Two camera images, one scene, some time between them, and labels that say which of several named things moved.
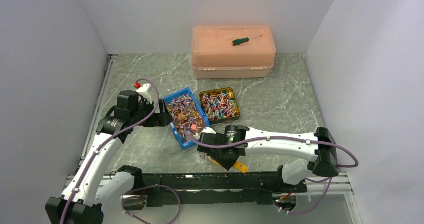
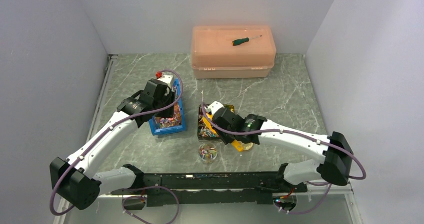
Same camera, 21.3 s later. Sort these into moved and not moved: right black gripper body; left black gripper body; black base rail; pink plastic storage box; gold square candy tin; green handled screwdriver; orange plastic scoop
Moved: right black gripper body; gold square candy tin; orange plastic scoop; left black gripper body
Not moved: black base rail; green handled screwdriver; pink plastic storage box
